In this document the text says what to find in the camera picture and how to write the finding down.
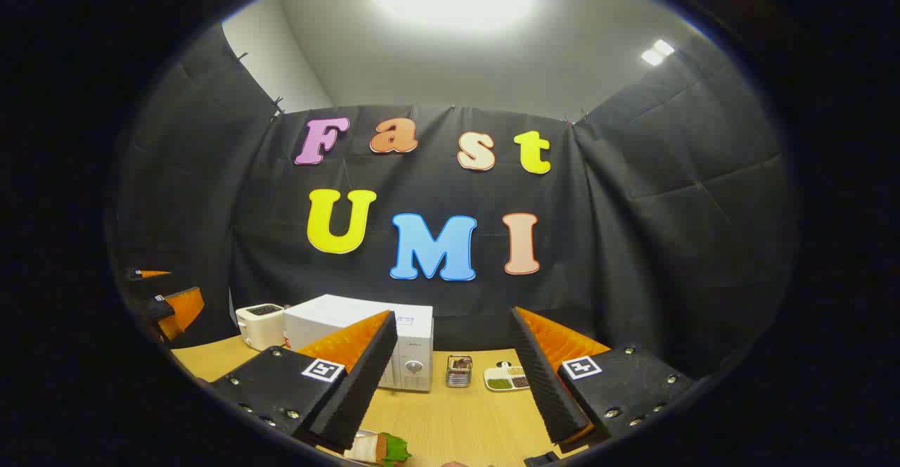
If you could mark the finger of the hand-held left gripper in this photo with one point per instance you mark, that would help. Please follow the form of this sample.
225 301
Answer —
144 274
184 306

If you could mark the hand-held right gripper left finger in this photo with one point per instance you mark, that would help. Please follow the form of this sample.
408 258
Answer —
365 375

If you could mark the small ceiling light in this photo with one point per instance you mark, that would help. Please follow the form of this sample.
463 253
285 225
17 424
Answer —
657 52

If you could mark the white microwave oven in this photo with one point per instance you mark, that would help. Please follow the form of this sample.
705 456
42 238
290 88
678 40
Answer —
415 340

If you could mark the black backdrop cloth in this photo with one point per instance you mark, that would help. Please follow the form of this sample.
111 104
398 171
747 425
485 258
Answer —
598 242

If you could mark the white toaster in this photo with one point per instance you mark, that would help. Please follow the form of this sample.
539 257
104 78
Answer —
260 330

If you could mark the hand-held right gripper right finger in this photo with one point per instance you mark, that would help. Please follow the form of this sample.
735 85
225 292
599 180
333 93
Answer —
541 382

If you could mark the sandwich with lettuce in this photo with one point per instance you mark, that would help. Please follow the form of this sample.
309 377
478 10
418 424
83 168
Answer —
373 447

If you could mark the white divided dish with grains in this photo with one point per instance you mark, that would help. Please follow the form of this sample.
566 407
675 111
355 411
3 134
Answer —
506 385

